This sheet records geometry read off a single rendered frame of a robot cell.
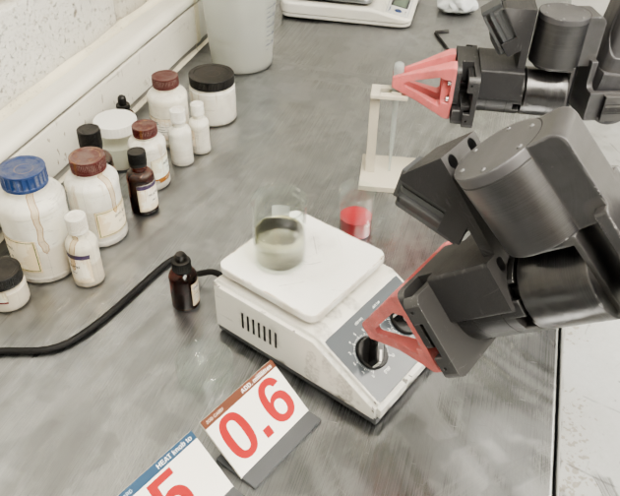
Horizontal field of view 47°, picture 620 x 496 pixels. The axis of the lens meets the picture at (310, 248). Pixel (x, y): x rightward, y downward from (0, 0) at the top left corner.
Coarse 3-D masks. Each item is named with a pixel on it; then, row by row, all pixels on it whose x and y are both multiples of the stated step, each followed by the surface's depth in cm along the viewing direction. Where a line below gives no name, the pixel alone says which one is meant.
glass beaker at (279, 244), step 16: (256, 192) 65; (272, 192) 66; (288, 192) 66; (304, 192) 65; (256, 208) 66; (272, 208) 68; (288, 208) 67; (304, 208) 63; (256, 224) 64; (272, 224) 63; (288, 224) 63; (304, 224) 65; (256, 240) 65; (272, 240) 64; (288, 240) 64; (304, 240) 66; (256, 256) 67; (272, 256) 65; (288, 256) 65; (304, 256) 67; (272, 272) 66; (288, 272) 67
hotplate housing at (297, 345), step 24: (216, 288) 69; (240, 288) 68; (360, 288) 68; (240, 312) 68; (264, 312) 66; (288, 312) 65; (336, 312) 66; (240, 336) 70; (264, 336) 68; (288, 336) 65; (312, 336) 63; (288, 360) 67; (312, 360) 65; (336, 360) 63; (312, 384) 67; (336, 384) 64; (360, 384) 63; (408, 384) 66; (360, 408) 63; (384, 408) 63
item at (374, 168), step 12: (372, 84) 90; (372, 96) 88; (384, 96) 87; (396, 96) 87; (372, 108) 90; (372, 120) 91; (372, 132) 92; (372, 144) 93; (372, 156) 94; (384, 156) 98; (396, 156) 99; (372, 168) 95; (384, 168) 96; (396, 168) 96; (360, 180) 94; (372, 180) 94; (384, 180) 94; (396, 180) 94
